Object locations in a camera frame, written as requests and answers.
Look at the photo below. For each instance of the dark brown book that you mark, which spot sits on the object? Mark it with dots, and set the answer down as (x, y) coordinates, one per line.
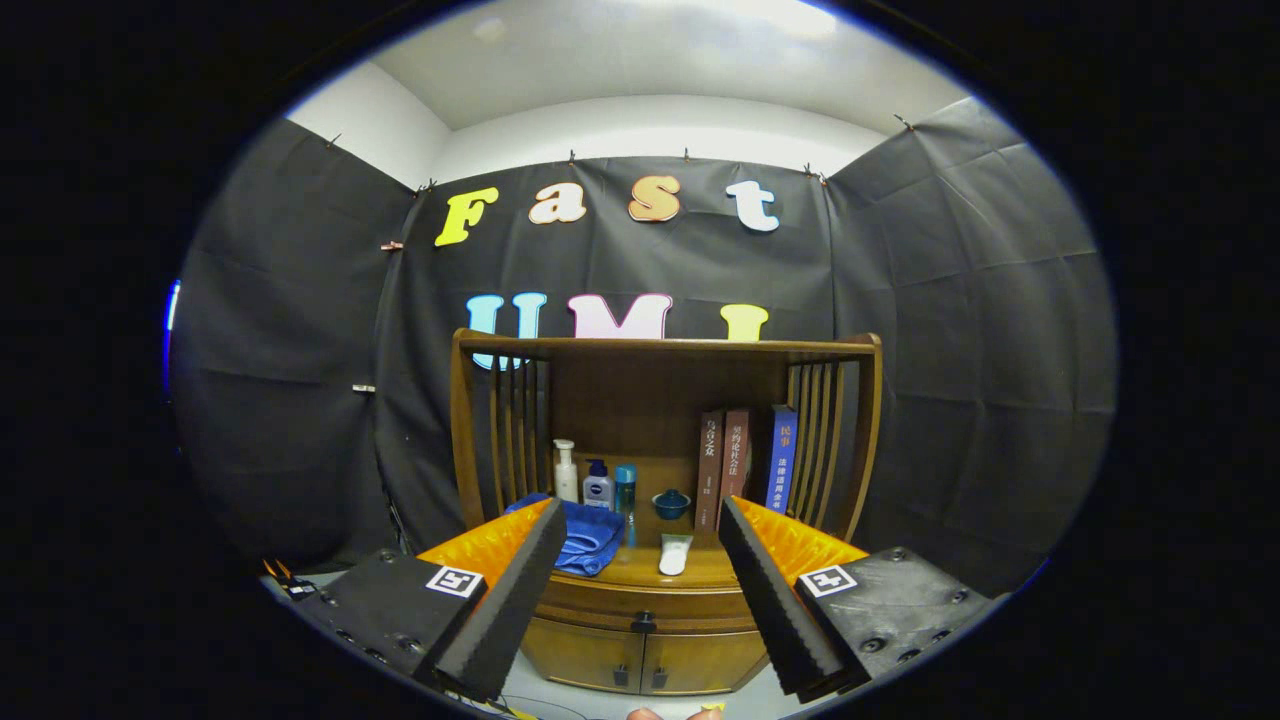
(708, 470)

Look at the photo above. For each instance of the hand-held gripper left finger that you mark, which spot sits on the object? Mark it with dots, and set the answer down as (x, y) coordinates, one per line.
(505, 610)

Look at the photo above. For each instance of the white pump bottle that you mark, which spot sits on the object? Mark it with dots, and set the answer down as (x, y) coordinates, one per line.
(566, 485)

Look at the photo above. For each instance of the wooden drawer with black knob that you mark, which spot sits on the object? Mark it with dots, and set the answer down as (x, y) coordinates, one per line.
(600, 600)

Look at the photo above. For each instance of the teal slim bottle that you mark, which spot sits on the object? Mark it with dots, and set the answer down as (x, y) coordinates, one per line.
(625, 485)

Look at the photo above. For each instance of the small blue lidded pot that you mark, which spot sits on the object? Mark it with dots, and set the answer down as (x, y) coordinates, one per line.
(671, 506)

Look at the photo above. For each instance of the wooden cabinet door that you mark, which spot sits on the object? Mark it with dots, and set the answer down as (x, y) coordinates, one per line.
(700, 660)
(580, 652)

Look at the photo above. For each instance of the reddish brown book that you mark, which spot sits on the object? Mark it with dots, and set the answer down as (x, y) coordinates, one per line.
(737, 455)

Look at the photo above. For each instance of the small white blue-capped bottle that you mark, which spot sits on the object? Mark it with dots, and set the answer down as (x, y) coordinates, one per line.
(598, 490)

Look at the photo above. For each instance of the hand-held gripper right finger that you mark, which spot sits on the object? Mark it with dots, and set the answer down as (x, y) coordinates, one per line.
(775, 610)

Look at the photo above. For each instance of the black device with orange tips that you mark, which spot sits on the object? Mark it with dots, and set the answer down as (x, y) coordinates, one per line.
(295, 585)

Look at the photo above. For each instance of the blue book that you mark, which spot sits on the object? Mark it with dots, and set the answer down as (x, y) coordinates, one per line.
(781, 460)

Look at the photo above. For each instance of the folded blue towel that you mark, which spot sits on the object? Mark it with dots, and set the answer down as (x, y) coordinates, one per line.
(590, 535)

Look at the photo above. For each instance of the wooden countertop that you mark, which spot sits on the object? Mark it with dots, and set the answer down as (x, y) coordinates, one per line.
(630, 567)

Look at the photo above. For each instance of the wooden cabinet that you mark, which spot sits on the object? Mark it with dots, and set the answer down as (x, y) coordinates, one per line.
(640, 385)

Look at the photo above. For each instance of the black backdrop cloth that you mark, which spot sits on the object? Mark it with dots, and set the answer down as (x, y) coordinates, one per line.
(950, 350)

